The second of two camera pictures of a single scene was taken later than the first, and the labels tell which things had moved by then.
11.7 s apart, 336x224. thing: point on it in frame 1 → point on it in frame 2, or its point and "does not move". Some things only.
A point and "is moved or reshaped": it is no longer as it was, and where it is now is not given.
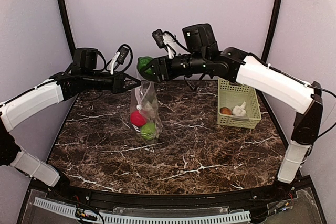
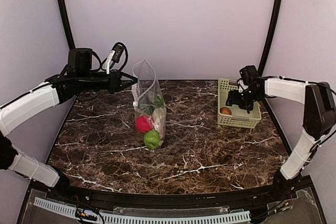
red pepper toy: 137,119 → 144,123
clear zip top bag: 144,98 is moved or reshaped
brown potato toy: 226,110 does not move
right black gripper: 161,67 → 238,98
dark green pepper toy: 142,61 → 146,106
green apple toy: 148,131 → 152,139
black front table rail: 283,188 does not move
